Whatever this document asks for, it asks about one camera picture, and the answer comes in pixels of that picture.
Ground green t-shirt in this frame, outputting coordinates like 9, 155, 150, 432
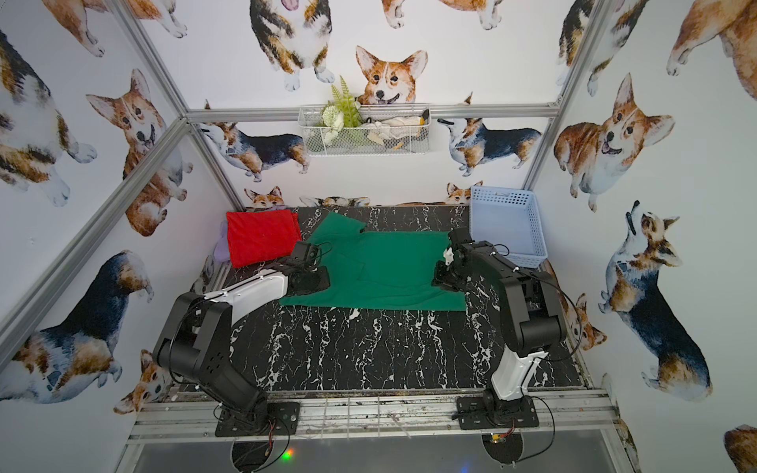
279, 213, 466, 311

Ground light blue plastic basket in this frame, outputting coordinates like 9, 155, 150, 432
469, 185, 548, 269

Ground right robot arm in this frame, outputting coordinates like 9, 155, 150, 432
432, 229, 567, 423

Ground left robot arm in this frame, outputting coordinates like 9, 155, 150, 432
153, 242, 330, 432

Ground folded red t-shirt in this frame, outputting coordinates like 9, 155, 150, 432
227, 210, 302, 268

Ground folded lilac t-shirt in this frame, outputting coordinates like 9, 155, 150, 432
213, 221, 231, 263

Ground cream cloth items in basket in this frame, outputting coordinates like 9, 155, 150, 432
360, 110, 430, 151

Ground green fern plant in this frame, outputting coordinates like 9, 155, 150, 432
321, 77, 363, 146

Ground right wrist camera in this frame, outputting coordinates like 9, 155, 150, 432
444, 248, 455, 266

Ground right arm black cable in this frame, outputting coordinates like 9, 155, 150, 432
490, 241, 587, 463

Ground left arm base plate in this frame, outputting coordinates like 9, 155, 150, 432
214, 402, 301, 438

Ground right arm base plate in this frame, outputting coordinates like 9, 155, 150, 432
451, 391, 539, 431

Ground white wire wall basket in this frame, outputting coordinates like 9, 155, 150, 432
298, 106, 432, 156

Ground aluminium front rail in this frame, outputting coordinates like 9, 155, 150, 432
127, 390, 619, 445

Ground aluminium frame back bar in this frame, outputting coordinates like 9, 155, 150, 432
185, 102, 560, 123

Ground aluminium frame bar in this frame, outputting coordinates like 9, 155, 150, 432
185, 102, 560, 123
1, 117, 189, 367

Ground aluminium frame left bar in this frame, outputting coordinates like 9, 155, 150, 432
1, 117, 189, 367

